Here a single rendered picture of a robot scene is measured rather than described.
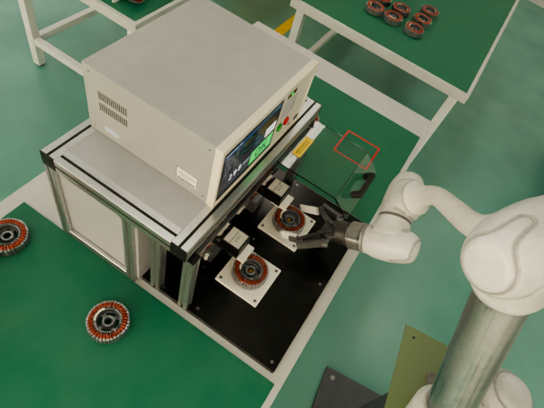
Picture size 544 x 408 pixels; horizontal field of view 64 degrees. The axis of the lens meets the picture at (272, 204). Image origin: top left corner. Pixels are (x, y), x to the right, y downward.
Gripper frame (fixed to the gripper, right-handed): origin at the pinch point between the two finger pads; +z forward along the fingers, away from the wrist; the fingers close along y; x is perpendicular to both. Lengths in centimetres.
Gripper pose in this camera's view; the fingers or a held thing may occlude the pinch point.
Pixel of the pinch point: (294, 220)
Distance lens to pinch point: 147.0
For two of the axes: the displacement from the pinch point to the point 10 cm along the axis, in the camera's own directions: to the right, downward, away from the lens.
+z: -8.3, -1.9, 5.3
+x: -2.2, -7.6, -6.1
